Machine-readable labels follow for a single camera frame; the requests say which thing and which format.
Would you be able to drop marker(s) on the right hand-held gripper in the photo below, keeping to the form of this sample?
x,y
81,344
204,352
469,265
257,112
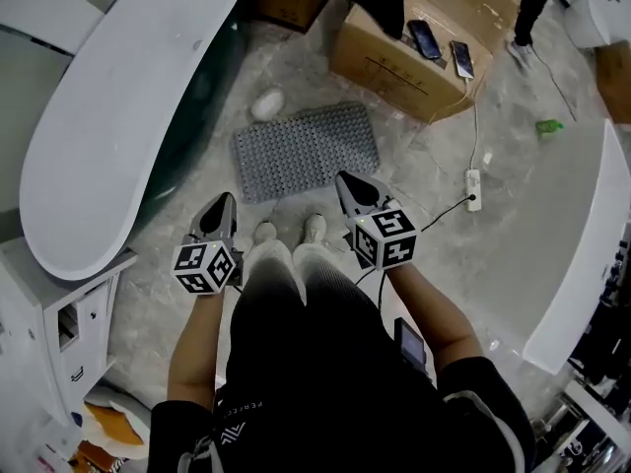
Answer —
x,y
384,239

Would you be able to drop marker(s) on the white curved counter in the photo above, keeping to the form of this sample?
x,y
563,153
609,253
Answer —
x,y
581,249

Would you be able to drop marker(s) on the person's right forearm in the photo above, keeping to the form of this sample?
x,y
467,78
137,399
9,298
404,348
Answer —
x,y
434,318

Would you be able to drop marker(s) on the person's left forearm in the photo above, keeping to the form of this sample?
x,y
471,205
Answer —
x,y
197,353

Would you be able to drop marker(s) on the person's left white shoe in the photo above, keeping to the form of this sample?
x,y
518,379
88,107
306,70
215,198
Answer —
x,y
265,232

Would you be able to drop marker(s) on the person's right white shoe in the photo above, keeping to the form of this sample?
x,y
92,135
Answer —
x,y
314,227

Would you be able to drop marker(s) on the black smartphone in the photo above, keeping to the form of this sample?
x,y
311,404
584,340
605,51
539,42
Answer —
x,y
425,40

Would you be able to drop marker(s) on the white power strip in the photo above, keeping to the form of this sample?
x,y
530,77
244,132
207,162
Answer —
x,y
473,190

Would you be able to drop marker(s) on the white drawer cabinet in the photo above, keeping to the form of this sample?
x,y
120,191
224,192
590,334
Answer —
x,y
54,323

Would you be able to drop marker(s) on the person's light grey trousers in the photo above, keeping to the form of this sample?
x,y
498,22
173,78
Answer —
x,y
318,269

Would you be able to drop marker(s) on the large cardboard box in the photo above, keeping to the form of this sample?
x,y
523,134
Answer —
x,y
394,74

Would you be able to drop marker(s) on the orange and white bags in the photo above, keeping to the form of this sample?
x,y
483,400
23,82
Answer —
x,y
111,426

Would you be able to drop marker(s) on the smartphone with lit screen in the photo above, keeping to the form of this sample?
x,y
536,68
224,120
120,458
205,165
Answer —
x,y
462,59

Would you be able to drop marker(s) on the grey marble floor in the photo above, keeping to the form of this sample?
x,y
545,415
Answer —
x,y
443,284

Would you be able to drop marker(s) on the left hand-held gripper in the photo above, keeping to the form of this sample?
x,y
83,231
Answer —
x,y
202,266

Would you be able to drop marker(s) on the grey perforated bath mat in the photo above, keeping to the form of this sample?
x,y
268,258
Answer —
x,y
305,151

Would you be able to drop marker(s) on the green packet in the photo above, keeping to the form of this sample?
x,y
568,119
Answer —
x,y
548,128

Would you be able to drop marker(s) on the black box device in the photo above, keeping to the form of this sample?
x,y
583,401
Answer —
x,y
410,345

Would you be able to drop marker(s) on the small cardboard box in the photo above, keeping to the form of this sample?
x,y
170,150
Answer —
x,y
616,82

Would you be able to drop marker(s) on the white oval bathtub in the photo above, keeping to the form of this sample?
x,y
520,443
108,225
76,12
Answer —
x,y
123,116

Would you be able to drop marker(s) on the person's black top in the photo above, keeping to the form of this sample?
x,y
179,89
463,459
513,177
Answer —
x,y
315,392

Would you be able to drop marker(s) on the person's white shoe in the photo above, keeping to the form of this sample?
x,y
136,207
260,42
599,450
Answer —
x,y
265,232
314,227

